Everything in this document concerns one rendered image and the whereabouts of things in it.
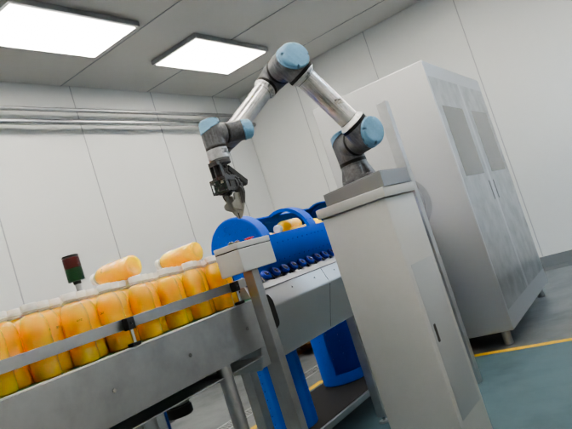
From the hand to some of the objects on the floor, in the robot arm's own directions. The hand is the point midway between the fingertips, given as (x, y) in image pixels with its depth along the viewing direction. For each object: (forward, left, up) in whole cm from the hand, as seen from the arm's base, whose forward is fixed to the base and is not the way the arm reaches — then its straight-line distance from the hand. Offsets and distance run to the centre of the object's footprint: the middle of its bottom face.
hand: (240, 214), depth 212 cm
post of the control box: (+7, +3, -120) cm, 120 cm away
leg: (+39, -29, -117) cm, 127 cm away
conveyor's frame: (+44, +64, -118) cm, 142 cm away
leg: (+26, -126, -117) cm, 174 cm away
